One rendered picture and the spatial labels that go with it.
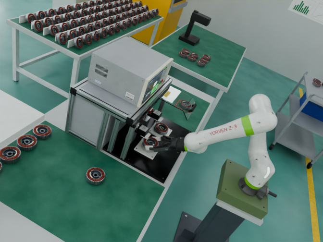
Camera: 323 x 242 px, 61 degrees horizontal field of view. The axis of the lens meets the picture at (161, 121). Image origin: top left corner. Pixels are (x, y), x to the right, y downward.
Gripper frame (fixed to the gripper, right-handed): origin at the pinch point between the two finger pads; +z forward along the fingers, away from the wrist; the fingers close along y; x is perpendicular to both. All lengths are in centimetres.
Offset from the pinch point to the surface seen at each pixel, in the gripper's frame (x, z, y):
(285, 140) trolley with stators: -127, -86, 213
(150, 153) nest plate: -6.1, 0.1, -3.9
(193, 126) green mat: -17, -13, 56
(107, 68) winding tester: 58, 12, -8
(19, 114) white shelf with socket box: 57, 23, -67
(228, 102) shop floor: -96, 1, 276
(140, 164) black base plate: -6.4, 2.0, -16.6
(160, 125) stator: -0.8, 3.9, 26.5
